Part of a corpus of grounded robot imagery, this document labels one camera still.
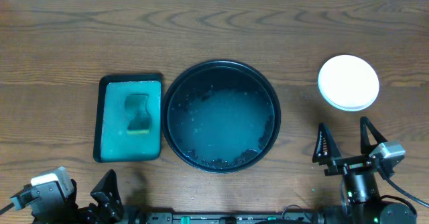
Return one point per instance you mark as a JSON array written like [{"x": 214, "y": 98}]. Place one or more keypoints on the white plate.
[{"x": 348, "y": 83}]

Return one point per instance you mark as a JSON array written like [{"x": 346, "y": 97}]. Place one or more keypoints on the black round tray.
[{"x": 221, "y": 116}]

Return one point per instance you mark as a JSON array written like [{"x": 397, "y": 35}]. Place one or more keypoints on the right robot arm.
[{"x": 361, "y": 200}]

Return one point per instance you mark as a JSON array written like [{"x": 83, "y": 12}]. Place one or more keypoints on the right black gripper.
[{"x": 350, "y": 165}]

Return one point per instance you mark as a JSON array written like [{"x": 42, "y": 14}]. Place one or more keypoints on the green rectangular sponge tray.
[{"x": 112, "y": 143}]

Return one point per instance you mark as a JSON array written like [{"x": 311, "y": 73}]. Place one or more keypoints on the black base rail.
[{"x": 135, "y": 215}]

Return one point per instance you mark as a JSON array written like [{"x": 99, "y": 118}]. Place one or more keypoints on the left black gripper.
[{"x": 88, "y": 212}]

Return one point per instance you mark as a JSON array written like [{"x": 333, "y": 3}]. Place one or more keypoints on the green yellow sponge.
[{"x": 136, "y": 109}]

